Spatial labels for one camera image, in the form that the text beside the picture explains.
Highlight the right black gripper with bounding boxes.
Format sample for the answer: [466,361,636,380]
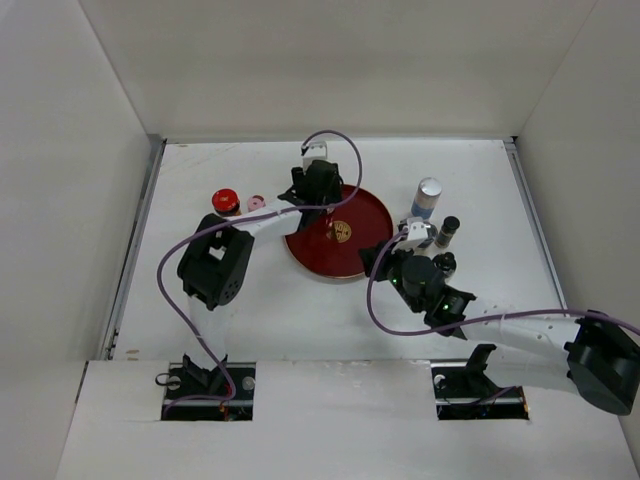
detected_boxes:
[359,239,423,313]

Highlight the pink cap spice bottle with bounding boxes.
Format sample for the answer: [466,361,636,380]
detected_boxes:
[247,195,266,212]

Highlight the red cap sauce jar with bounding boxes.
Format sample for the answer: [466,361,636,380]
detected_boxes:
[211,188,241,217]

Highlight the dark jar white lid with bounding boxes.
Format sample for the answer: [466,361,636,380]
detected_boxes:
[324,208,336,239]

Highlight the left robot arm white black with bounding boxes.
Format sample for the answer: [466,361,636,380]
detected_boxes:
[177,159,343,360]

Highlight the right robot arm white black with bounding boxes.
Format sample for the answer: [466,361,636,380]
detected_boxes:
[358,242,639,416]

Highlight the black grinder bottle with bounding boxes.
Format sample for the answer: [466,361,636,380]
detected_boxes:
[432,252,457,283]

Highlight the clear dome cap bottle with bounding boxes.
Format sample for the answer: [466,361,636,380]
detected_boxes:
[419,221,438,249]

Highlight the red round tray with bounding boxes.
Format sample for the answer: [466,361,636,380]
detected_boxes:
[285,184,394,279]

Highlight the small black cap spice bottle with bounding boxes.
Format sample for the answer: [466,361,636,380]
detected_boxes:
[434,216,460,248]

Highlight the tall blue label salt bottle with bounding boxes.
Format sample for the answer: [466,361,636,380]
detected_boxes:
[410,177,442,221]

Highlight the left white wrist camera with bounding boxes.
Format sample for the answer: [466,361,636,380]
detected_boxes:
[301,140,328,171]

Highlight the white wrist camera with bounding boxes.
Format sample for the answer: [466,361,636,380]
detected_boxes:
[395,217,426,251]
[301,140,328,171]

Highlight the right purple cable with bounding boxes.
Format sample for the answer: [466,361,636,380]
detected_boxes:
[366,232,640,337]

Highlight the purple cable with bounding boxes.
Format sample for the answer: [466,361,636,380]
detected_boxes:
[156,129,363,419]
[366,232,640,337]

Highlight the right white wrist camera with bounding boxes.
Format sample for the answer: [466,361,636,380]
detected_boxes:
[395,217,426,251]

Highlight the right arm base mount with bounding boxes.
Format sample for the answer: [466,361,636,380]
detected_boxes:
[431,344,529,421]

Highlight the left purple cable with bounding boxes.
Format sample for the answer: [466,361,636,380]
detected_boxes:
[156,129,363,419]

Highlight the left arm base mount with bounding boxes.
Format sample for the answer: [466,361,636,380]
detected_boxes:
[154,355,257,422]

